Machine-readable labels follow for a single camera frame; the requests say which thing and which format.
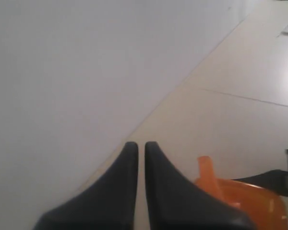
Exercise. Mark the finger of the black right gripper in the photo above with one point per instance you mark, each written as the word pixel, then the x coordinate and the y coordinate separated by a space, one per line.
pixel 274 180

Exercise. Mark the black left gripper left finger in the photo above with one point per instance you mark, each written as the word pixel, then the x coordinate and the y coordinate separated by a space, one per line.
pixel 108 204

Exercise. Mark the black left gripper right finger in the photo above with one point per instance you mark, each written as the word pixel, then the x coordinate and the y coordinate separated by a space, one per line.
pixel 175 203

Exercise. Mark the orange pump soap bottle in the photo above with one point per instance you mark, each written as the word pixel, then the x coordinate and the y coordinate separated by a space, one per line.
pixel 265 208

